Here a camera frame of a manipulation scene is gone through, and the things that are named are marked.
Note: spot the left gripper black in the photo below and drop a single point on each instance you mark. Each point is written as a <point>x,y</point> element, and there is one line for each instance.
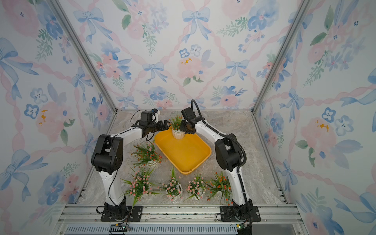
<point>161,128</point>

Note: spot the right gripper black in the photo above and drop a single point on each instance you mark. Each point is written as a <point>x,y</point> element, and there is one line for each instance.
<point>182,122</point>

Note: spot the small red flower pot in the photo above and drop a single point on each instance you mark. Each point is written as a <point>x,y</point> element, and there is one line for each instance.
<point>175,124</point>

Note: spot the yellow plastic storage tray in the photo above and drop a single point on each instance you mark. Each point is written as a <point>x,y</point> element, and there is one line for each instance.
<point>186,154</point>

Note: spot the large red flower pot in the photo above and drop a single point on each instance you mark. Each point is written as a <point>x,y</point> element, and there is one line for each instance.
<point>219,188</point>

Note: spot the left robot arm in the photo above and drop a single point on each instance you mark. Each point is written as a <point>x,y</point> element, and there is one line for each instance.
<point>107,157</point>

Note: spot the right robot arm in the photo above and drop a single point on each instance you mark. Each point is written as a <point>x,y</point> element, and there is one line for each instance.
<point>230,156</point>

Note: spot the large pink flower pot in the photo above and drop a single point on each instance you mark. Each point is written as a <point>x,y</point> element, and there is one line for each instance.
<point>140,185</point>

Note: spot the vented metal grille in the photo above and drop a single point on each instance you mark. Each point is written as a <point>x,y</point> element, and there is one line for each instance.
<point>151,229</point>

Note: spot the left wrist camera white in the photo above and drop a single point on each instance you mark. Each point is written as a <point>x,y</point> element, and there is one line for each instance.
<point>155,115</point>

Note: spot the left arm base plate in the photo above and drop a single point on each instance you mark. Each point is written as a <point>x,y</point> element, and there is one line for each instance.
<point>121,213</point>

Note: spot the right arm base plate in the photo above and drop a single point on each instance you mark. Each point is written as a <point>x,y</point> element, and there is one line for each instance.
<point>236,214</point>

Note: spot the aluminium rail frame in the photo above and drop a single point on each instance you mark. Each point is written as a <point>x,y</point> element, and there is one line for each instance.
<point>276,219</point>

